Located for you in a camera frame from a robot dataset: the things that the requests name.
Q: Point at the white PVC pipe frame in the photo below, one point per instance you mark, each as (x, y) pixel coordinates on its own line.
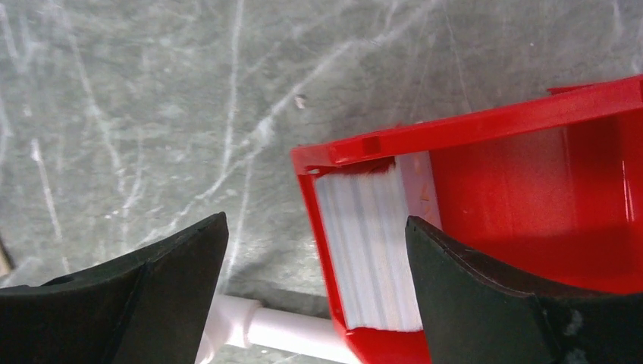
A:
(242, 323)

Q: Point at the white credit card stack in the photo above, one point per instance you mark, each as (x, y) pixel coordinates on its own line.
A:
(364, 218)

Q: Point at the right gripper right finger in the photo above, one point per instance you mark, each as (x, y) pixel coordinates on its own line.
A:
(477, 309)

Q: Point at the red plastic bin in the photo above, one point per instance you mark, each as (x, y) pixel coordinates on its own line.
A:
(552, 186)

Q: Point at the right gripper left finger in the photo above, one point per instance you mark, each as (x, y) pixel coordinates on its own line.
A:
(148, 306)

